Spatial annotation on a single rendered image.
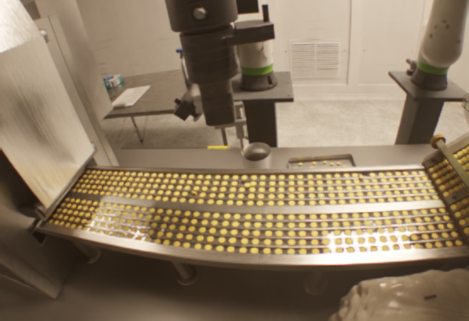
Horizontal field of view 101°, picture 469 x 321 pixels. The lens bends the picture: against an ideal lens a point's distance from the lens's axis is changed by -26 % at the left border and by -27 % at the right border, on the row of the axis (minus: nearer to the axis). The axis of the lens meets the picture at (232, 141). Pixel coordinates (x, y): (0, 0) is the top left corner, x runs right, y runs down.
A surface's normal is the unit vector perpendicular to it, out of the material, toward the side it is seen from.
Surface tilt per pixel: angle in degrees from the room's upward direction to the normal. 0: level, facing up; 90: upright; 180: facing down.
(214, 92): 101
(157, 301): 0
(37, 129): 90
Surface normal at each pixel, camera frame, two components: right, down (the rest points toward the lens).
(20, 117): 0.98, -0.02
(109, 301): -0.14, -0.81
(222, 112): 0.06, 0.57
